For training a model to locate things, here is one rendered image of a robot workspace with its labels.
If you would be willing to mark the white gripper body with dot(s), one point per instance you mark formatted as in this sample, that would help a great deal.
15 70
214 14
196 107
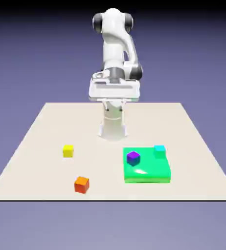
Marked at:
114 91

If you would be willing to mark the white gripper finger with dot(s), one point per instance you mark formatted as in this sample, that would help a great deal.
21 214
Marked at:
122 106
106 106

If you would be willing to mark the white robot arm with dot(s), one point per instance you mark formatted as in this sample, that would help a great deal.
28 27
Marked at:
113 48

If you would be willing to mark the small purple cube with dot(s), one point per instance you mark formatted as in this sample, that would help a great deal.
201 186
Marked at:
133 158

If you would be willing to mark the small cyan cube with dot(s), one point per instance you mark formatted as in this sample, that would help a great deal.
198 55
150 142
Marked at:
159 151

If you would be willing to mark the small yellow cube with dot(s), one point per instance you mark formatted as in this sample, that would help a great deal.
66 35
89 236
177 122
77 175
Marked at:
68 151

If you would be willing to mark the small orange cube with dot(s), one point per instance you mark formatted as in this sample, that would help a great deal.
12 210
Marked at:
81 185

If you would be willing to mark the large green box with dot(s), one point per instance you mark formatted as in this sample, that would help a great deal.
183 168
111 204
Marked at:
147 171

